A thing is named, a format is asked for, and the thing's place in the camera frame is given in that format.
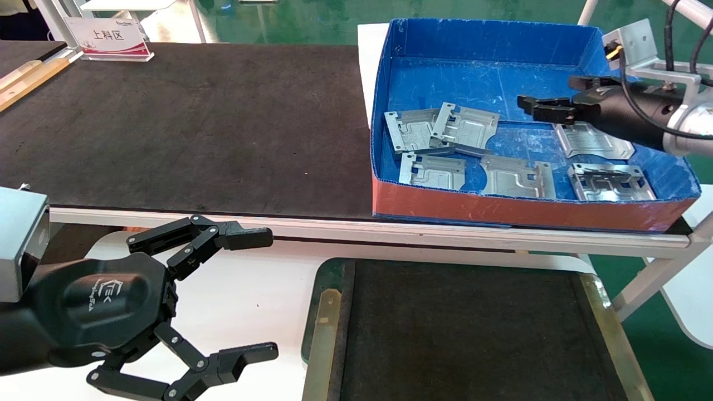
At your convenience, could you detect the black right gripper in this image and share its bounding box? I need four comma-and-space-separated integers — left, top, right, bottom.
517, 75, 685, 151

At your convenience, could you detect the black tray with green rim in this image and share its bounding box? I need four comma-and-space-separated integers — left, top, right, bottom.
301, 257, 655, 401

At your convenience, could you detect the white aluminium post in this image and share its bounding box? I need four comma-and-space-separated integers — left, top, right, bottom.
33, 0, 84, 56

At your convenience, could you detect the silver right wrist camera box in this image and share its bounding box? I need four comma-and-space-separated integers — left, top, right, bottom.
602, 19, 702, 106

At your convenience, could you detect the aluminium table frame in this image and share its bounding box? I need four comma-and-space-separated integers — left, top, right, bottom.
49, 207, 713, 322

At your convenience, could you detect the stamped grey metal part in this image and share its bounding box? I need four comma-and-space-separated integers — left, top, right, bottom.
480, 155, 556, 200
399, 153, 467, 191
553, 121, 636, 160
384, 109, 455, 157
568, 163, 658, 202
430, 102, 500, 158

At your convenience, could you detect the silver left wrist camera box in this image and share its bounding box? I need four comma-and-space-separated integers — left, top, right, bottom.
0, 187, 50, 304

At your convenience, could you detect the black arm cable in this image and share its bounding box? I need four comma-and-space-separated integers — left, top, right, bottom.
618, 0, 713, 141

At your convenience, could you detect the blue box with orange outside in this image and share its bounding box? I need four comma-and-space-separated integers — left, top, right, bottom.
370, 18, 701, 232

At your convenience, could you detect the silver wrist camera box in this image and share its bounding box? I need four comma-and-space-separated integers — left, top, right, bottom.
0, 187, 50, 304
602, 19, 702, 106

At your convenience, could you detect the white board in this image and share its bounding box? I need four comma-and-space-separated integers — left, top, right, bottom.
81, 0, 178, 12

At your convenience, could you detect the wooden strip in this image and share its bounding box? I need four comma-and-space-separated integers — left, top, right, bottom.
0, 57, 71, 113

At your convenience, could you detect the white tube railing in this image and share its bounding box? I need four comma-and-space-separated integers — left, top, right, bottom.
577, 0, 713, 35

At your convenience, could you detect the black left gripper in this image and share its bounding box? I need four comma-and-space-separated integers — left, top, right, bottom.
25, 214, 279, 401

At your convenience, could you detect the acrylic sign with Chinese text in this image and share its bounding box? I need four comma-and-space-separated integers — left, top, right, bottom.
64, 17, 155, 62

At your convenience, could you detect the white foam sheet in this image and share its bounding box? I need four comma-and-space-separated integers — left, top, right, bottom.
356, 23, 390, 130

